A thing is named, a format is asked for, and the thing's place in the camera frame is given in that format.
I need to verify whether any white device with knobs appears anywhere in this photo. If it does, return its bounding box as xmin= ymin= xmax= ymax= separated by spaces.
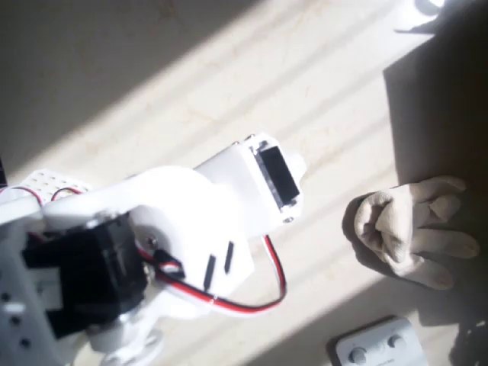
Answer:
xmin=335 ymin=316 xmax=430 ymax=366

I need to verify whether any white plastic object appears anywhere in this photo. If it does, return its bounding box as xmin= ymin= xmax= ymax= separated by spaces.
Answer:
xmin=413 ymin=0 xmax=447 ymax=17

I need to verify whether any red white black servo cable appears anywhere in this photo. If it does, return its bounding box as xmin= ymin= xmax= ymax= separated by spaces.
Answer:
xmin=152 ymin=234 xmax=288 ymax=318
xmin=0 ymin=185 xmax=79 ymax=209

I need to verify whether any white perforated base plate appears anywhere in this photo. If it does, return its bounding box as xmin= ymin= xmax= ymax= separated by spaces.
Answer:
xmin=21 ymin=169 xmax=95 ymax=203

